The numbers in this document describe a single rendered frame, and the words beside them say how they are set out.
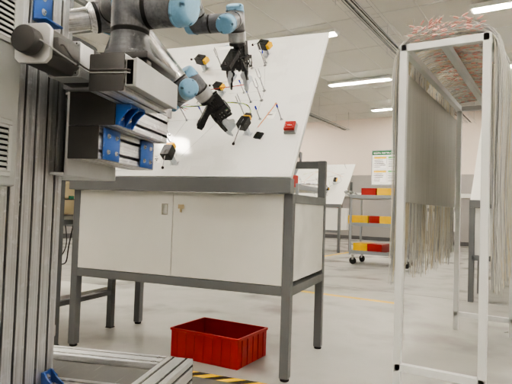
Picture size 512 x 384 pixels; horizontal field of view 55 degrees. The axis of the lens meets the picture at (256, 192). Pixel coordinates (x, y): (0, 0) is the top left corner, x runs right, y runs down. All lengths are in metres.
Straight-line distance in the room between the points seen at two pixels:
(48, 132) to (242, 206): 1.03
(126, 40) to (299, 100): 1.11
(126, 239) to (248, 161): 0.74
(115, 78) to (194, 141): 1.26
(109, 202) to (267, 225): 0.85
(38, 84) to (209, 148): 1.12
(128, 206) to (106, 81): 1.34
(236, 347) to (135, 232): 0.73
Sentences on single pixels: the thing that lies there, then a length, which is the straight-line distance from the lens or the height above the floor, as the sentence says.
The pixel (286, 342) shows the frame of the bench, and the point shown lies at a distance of 2.19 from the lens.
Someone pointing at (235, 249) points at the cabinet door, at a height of 0.55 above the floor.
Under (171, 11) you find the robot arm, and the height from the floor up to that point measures 1.29.
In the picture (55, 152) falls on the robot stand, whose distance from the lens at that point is 1.49.
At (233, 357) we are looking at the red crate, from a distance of 2.35.
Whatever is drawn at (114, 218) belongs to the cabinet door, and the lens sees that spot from 2.55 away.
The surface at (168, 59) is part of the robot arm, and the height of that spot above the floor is 1.27.
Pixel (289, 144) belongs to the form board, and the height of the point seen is 1.02.
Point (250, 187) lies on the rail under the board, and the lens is 2.14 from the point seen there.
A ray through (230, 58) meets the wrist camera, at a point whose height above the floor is 1.36.
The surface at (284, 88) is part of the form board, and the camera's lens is 2.53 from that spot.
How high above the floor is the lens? 0.73
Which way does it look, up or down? 2 degrees up
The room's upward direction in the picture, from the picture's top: 2 degrees clockwise
